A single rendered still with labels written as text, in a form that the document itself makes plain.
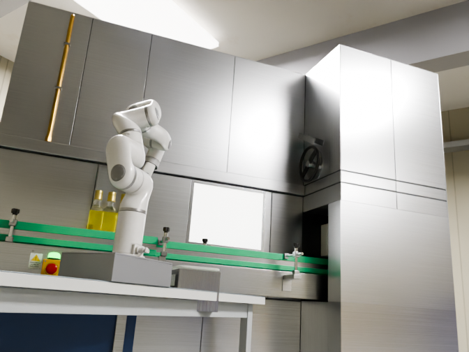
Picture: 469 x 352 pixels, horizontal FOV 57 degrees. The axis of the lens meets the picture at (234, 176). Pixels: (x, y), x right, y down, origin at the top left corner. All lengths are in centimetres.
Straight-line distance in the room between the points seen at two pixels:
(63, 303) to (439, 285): 188
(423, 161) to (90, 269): 189
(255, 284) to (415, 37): 224
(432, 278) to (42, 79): 223
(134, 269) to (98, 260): 11
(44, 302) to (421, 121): 217
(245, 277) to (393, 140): 112
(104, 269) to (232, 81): 154
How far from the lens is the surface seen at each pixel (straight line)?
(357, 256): 223
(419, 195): 256
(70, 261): 152
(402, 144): 258
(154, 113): 172
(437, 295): 254
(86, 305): 138
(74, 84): 239
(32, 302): 128
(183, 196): 225
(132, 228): 150
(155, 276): 149
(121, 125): 166
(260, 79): 269
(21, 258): 187
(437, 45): 349
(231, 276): 209
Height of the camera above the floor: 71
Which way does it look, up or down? 16 degrees up
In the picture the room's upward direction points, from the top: 4 degrees clockwise
